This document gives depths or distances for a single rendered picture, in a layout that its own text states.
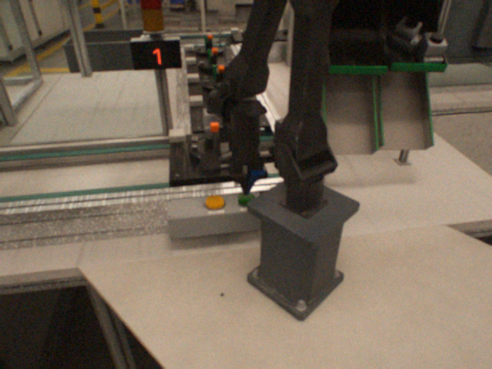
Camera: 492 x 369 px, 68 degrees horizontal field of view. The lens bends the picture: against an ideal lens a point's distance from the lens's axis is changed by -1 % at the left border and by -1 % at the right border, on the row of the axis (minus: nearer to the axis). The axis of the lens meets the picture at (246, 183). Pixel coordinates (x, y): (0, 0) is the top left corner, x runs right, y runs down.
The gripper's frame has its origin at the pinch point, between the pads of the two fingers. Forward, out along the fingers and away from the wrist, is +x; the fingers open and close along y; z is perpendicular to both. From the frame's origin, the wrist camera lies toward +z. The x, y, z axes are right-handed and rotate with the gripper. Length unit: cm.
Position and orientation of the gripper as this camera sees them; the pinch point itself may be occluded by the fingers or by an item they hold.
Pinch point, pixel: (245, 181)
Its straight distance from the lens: 79.8
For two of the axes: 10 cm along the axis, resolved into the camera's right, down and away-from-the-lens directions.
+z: -1.7, -5.5, 8.2
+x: 0.0, 8.3, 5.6
